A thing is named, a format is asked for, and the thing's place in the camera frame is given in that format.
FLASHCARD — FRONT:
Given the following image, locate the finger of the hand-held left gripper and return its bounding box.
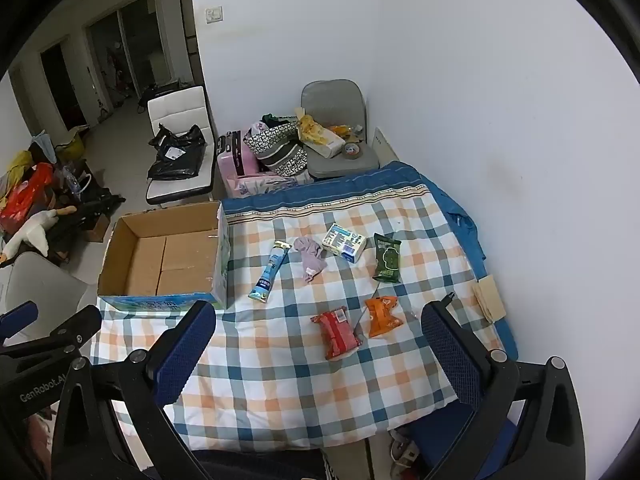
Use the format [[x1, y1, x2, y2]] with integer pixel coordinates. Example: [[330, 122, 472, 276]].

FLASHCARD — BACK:
[[0, 301, 39, 342], [0, 305, 102, 361]]

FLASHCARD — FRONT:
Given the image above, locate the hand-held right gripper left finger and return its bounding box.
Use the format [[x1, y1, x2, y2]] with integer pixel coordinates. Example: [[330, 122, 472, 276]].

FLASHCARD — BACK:
[[50, 300, 217, 480]]

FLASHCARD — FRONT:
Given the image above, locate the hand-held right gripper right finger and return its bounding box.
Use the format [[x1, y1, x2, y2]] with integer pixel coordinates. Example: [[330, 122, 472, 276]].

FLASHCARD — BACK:
[[421, 292, 586, 480]]

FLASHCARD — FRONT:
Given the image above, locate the orange packet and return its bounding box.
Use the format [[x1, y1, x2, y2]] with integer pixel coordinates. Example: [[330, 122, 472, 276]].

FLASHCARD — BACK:
[[364, 296, 404, 338]]

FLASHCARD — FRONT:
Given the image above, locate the long blue packet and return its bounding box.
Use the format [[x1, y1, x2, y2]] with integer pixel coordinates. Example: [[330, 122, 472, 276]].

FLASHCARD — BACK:
[[248, 241, 292, 302]]

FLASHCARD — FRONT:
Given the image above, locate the green packet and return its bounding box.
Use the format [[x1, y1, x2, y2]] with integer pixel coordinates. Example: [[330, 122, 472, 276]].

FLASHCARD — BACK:
[[372, 232, 402, 282]]

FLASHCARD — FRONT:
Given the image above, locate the red packet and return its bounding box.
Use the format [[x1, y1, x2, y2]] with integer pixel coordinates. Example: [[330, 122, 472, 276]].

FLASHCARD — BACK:
[[310, 306, 363, 360]]

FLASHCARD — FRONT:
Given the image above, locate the purple cloth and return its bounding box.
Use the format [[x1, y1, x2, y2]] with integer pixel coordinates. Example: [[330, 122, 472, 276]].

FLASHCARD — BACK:
[[292, 236, 328, 286]]

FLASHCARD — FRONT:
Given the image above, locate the white blue carton box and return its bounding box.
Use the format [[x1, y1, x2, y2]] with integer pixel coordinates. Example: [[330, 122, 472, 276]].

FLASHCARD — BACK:
[[321, 222, 367, 264]]

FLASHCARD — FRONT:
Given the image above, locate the light grey chair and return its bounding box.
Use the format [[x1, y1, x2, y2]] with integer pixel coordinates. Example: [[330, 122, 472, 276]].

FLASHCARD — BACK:
[[0, 251, 98, 346]]

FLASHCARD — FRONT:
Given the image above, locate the white goose plush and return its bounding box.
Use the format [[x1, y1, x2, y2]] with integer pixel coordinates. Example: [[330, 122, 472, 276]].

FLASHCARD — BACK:
[[0, 207, 78, 263]]

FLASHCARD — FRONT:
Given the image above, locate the checked blanket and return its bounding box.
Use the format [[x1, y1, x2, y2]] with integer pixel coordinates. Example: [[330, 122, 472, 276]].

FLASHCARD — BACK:
[[90, 185, 506, 451]]

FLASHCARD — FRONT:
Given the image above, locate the small brown cardboard box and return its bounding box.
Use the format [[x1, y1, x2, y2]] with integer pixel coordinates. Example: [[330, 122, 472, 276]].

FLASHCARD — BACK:
[[85, 215, 111, 243]]

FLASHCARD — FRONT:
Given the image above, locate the red plastic bag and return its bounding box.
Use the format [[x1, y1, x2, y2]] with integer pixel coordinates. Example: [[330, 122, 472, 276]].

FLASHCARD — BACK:
[[0, 162, 55, 233]]

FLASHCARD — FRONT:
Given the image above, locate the black equipment pile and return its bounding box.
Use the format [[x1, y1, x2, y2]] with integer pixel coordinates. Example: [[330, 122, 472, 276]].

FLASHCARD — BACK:
[[50, 187, 126, 241]]

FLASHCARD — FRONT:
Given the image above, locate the yellow cloth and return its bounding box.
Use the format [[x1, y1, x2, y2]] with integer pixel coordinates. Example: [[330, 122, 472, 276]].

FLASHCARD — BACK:
[[0, 150, 36, 196]]

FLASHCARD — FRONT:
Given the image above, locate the light blue cloth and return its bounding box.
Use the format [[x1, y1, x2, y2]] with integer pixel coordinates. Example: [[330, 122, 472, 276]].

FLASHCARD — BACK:
[[32, 130, 53, 161]]

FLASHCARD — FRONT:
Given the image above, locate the floral pink bag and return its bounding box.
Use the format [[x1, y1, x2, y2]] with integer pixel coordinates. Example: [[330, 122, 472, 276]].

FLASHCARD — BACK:
[[235, 170, 313, 198]]

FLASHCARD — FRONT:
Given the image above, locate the pink suitcase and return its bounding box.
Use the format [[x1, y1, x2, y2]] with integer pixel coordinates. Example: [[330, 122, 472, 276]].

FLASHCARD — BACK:
[[216, 131, 261, 198]]

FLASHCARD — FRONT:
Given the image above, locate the black plastic bag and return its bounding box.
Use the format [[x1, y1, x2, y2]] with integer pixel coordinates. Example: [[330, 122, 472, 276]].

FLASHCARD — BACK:
[[147, 123, 207, 181]]

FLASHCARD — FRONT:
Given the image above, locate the white flat board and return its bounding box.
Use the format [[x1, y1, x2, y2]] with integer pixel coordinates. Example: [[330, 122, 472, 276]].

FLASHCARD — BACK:
[[372, 127, 401, 161]]

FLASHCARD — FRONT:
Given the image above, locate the patterned tote bag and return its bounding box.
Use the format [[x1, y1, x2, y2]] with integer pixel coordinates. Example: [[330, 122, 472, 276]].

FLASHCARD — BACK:
[[243, 119, 308, 178]]

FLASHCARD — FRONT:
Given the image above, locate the white padded chair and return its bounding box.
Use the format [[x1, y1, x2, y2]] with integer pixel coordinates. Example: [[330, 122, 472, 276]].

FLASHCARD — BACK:
[[145, 85, 217, 206]]

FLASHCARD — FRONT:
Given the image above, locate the yellow white paper pack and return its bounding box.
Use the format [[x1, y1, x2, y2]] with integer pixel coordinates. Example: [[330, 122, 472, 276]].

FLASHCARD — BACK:
[[297, 114, 346, 157]]

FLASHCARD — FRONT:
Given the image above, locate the black floor bag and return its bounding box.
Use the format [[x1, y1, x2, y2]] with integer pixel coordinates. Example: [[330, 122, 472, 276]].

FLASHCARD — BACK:
[[137, 80, 193, 103]]

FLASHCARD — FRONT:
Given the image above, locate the grey cushioned chair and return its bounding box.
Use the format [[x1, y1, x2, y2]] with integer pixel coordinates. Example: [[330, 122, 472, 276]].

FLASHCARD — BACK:
[[300, 79, 381, 180]]

